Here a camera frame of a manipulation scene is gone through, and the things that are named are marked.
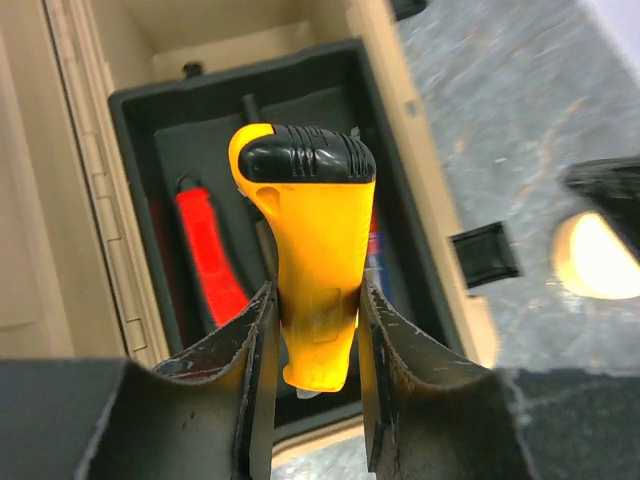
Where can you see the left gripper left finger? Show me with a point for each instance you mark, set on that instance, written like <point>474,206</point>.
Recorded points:
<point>206,413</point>

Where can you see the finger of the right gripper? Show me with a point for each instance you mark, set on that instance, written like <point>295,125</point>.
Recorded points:
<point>612,186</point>

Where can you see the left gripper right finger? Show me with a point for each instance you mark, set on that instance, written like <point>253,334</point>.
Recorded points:
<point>430,413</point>

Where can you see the red utility knife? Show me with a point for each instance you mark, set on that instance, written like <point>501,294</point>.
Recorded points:
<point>222,291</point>

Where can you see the blue handle screwdriver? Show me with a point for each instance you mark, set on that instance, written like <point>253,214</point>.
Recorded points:
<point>374,259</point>

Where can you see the tan plastic toolbox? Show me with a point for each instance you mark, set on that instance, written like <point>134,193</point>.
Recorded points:
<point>75,279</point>

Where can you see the orange utility knife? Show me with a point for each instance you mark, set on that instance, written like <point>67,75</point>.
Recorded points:
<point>315,188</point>

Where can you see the black toolbox tray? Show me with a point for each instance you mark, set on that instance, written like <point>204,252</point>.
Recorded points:
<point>184,127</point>

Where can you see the round yellow sponge disc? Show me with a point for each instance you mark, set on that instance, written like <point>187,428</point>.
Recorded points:
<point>590,259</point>

